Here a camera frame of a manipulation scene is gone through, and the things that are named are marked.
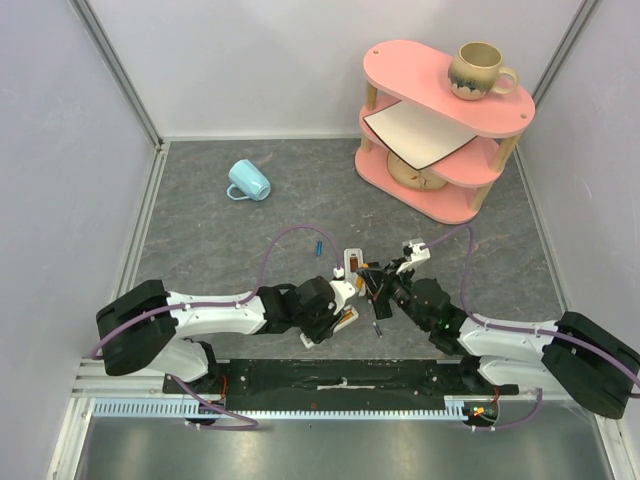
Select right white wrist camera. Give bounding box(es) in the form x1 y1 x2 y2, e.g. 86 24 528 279
396 238 431 274

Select pink three-tier shelf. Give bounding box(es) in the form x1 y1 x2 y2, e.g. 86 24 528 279
355 40 535 225

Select light blue mug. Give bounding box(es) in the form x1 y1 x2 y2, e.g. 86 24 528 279
226 159 271 201

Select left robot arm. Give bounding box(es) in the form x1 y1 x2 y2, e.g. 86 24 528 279
92 276 356 393

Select white remote orange batteries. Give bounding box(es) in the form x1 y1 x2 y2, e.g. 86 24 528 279
299 306 359 349

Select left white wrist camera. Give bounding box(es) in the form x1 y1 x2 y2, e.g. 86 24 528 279
329 267 364 314

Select white square plate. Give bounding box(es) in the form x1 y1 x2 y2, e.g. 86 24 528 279
364 101 477 170

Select orange battery pair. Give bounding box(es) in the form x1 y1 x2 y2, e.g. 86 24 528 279
339 311 353 324

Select beige bowl on shelf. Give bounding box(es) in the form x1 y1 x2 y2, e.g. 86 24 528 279
387 152 447 191

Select beige ceramic mug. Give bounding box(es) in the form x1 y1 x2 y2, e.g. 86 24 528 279
447 42 519 101

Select black battery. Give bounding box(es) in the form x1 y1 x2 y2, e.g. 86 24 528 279
372 322 383 339

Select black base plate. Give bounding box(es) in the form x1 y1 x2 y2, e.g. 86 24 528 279
190 359 519 413

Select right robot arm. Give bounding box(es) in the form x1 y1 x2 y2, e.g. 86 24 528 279
358 262 639 420

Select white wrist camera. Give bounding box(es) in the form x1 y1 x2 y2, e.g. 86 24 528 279
396 238 431 274
329 267 364 314

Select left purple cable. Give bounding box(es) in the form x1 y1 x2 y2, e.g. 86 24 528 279
89 224 346 431

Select grey cable duct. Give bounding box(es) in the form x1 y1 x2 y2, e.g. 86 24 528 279
92 397 498 421

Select white remote blue batteries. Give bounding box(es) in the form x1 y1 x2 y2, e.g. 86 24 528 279
344 248 364 274

